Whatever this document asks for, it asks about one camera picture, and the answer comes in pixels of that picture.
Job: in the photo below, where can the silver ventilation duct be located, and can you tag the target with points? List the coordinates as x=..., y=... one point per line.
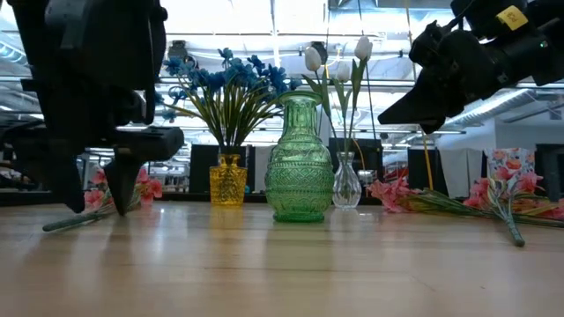
x=493, y=110

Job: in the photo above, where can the yellow label tag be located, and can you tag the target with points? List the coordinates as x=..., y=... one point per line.
x=511, y=17

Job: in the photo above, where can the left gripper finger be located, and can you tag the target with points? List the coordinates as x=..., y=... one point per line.
x=132, y=145
x=57, y=163

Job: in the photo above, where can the clear glass vase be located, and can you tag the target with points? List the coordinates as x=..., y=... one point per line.
x=346, y=189

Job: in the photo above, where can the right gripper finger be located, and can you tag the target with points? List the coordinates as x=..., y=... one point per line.
x=423, y=101

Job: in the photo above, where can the floral patterned cloth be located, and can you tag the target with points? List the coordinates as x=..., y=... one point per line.
x=506, y=160

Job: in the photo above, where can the yellow glass vase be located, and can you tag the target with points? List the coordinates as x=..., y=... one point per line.
x=227, y=182

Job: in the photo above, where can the white hanging cloth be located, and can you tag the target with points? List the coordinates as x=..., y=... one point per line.
x=458, y=171

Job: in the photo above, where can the green glass vase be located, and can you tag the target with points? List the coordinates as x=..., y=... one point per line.
x=299, y=176

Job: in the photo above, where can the red metal rack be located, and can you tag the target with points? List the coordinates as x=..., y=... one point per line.
x=395, y=176

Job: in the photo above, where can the black partition panel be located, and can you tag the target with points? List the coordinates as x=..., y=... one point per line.
x=418, y=171
x=551, y=171
x=200, y=169
x=372, y=154

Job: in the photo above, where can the blue artificial flower bunch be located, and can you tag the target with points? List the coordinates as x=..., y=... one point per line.
x=226, y=53
x=276, y=77
x=176, y=66

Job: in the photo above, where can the pink artificial flower bunch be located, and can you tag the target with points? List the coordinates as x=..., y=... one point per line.
x=390, y=193
x=531, y=182
x=152, y=188

